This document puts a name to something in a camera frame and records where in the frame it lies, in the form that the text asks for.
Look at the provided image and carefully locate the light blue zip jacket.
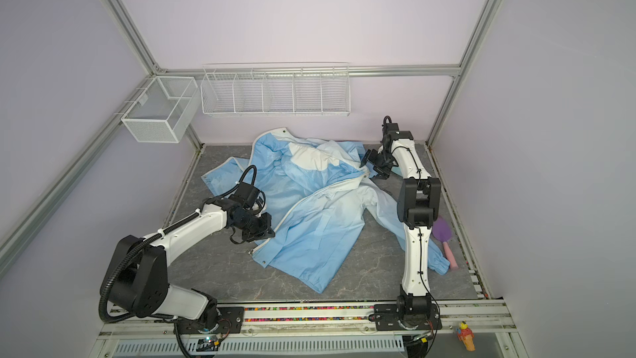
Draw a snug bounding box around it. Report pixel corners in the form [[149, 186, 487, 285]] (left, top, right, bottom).
[[201, 128, 450, 293]]

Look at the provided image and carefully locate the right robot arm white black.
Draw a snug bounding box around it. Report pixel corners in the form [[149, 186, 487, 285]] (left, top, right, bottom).
[[362, 123, 442, 330]]

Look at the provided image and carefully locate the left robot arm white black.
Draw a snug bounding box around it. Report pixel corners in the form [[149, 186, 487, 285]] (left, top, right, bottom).
[[98, 204, 275, 331]]

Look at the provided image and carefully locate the purple pink toy shovel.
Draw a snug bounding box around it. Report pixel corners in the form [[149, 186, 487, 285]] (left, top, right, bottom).
[[432, 216, 459, 270]]

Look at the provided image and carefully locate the white mesh box basket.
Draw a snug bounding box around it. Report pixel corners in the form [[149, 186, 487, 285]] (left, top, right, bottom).
[[122, 76, 200, 144]]

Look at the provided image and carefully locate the white ventilation grille strip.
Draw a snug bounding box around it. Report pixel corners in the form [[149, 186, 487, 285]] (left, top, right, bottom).
[[110, 335, 406, 357]]

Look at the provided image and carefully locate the small toy figure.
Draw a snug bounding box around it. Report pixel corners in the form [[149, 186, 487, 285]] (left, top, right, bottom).
[[455, 322, 476, 351]]

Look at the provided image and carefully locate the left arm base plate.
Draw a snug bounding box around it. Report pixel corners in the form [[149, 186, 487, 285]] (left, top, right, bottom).
[[177, 306, 245, 335]]

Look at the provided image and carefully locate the white wire wall shelf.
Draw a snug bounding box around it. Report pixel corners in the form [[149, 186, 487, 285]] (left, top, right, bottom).
[[200, 62, 351, 116]]

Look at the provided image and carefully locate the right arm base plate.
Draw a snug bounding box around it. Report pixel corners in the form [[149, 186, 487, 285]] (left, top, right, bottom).
[[369, 303, 442, 331]]

